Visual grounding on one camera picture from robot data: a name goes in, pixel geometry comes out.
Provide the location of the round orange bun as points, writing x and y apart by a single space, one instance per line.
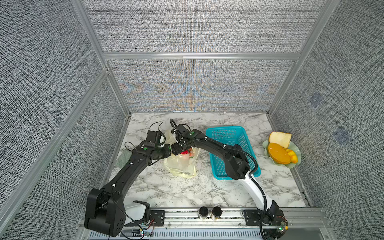
278 154

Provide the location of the green circuit board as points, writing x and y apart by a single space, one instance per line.
141 233

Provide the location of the light green plate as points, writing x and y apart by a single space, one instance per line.
292 146

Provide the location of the bread slice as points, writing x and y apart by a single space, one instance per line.
280 138

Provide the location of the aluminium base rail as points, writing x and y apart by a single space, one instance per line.
235 224

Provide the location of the red apple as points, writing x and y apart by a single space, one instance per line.
187 152

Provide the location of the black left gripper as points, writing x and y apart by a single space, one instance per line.
167 151

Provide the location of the yellow fruit pieces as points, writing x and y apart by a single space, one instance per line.
293 156

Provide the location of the right circuit board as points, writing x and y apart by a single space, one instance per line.
280 230

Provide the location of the yellowish printed plastic bag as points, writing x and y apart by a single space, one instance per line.
183 166

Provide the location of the right black knob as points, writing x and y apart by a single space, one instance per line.
216 213

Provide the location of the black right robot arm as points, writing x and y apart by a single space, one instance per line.
182 133

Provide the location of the black knob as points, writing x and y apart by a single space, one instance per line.
203 213
216 213

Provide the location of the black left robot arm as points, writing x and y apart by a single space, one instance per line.
105 210

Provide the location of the left black knob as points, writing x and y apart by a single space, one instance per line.
203 213

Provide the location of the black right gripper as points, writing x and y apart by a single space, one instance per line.
175 150

